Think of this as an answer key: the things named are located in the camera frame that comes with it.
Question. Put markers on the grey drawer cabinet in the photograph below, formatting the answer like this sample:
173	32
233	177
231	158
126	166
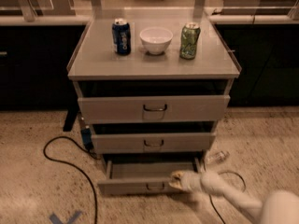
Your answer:
98	71

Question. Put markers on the dark lab counter right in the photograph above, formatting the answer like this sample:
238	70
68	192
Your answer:
267	51

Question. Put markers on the white bowl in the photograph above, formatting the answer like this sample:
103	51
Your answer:
156	40

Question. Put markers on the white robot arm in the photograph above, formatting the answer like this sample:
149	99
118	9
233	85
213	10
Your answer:
279	207

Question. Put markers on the dark lab counter left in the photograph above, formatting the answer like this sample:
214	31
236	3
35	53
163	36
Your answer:
33	64

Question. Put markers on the grey drawer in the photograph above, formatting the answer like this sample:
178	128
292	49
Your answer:
152	177
152	142
148	109

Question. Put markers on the clear plastic connector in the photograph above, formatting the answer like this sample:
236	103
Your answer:
217	158

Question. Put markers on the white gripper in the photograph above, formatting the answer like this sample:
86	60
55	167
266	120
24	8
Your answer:
191	182

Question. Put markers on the blue tape cross mark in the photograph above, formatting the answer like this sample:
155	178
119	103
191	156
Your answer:
71	218

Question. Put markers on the grey middle drawer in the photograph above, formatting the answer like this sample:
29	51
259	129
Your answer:
152	142

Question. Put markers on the blue power adapter box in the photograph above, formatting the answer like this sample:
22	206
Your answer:
87	138

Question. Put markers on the grey bottom drawer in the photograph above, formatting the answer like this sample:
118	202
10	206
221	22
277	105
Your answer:
152	177

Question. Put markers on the blue Pepsi can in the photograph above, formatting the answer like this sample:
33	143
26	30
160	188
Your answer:
121	34

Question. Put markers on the green soda can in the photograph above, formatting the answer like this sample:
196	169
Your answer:
188	41

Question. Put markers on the grey top drawer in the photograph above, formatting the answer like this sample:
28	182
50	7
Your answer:
148	109

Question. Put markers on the dark lab counter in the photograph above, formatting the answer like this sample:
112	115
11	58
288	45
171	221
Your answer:
267	51
33	64

